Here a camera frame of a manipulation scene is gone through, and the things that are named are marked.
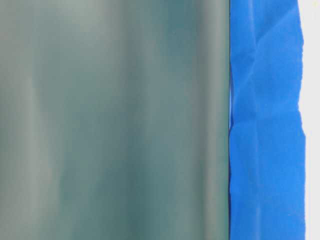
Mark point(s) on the blue table cloth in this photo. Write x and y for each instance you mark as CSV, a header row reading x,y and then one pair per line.
x,y
266,138

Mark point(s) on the grey blurred foreground panel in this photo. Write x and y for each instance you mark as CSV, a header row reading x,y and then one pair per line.
x,y
114,119

